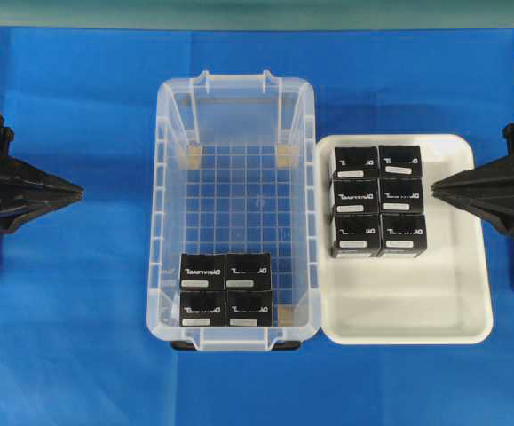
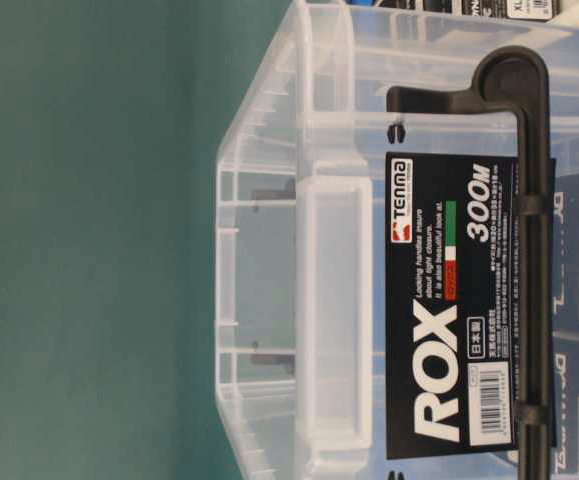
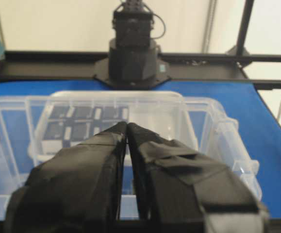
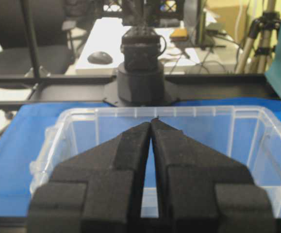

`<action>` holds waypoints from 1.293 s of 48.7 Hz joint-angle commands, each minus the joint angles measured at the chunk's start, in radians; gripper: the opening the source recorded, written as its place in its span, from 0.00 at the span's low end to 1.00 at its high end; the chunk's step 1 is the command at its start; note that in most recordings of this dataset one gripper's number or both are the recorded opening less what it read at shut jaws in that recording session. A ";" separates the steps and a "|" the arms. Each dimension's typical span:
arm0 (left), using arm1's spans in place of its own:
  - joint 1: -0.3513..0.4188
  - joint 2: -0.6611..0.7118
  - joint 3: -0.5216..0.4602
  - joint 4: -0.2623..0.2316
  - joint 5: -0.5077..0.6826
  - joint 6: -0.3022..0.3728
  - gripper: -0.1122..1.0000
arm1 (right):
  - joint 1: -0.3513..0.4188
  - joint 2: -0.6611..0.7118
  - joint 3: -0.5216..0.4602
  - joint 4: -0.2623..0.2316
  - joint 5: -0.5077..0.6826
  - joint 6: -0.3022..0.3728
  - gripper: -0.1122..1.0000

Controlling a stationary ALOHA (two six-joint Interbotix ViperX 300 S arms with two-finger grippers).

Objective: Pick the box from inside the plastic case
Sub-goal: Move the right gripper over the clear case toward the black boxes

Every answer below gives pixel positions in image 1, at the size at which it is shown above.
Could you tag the white plastic tray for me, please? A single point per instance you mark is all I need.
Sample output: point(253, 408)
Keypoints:
point(439, 297)

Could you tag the black box case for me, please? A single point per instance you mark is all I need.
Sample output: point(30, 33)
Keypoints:
point(249, 308)
point(202, 308)
point(249, 271)
point(202, 272)

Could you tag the black box tray front-left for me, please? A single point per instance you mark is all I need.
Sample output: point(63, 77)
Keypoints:
point(355, 236)

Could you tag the clear plastic storage case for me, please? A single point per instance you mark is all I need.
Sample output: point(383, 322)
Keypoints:
point(234, 173)

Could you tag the black box tray back-right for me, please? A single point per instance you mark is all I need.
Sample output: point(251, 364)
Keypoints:
point(400, 161)

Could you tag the black box tray back-left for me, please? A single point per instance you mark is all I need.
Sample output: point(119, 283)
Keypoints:
point(355, 163)

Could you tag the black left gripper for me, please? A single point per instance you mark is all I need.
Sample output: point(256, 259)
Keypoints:
point(30, 177)

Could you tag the black box tray front-right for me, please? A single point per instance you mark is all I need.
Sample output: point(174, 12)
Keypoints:
point(403, 235)

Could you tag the black box tray middle-right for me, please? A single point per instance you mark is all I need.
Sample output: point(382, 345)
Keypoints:
point(401, 196)

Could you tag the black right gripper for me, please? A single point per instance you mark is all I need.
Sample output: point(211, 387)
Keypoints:
point(499, 174)

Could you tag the black case latch handle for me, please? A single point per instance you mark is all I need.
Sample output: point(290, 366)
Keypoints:
point(215, 346)

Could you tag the black box tray middle-left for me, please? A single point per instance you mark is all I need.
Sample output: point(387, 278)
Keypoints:
point(354, 196)

